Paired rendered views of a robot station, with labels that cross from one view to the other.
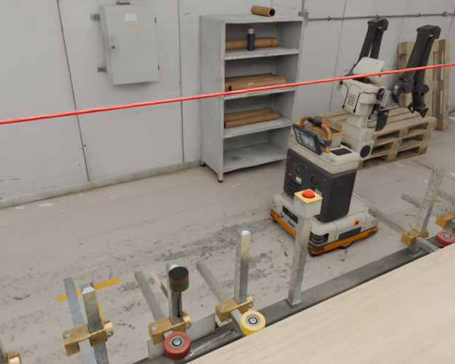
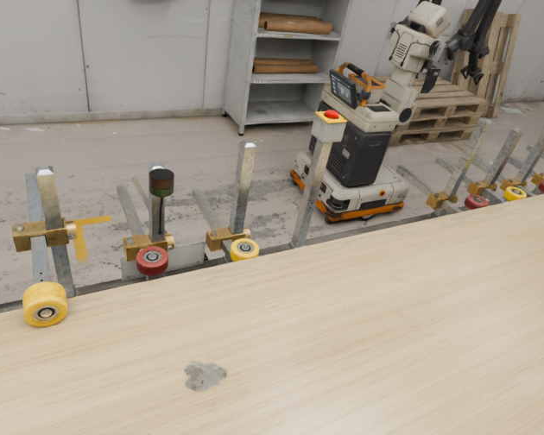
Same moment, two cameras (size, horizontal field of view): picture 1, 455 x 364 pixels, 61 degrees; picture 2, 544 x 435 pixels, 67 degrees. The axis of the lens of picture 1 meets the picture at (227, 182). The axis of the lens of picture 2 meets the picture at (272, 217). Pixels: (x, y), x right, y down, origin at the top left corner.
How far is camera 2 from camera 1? 0.24 m
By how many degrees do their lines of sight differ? 8
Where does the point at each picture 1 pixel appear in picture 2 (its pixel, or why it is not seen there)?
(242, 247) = (243, 162)
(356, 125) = (401, 82)
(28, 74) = not seen: outside the picture
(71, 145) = (71, 63)
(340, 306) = (346, 248)
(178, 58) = not seen: outside the picture
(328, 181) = (358, 140)
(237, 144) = (265, 97)
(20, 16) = not seen: outside the picture
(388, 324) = (395, 271)
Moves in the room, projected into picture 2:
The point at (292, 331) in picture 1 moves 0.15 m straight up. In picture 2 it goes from (287, 264) to (298, 222)
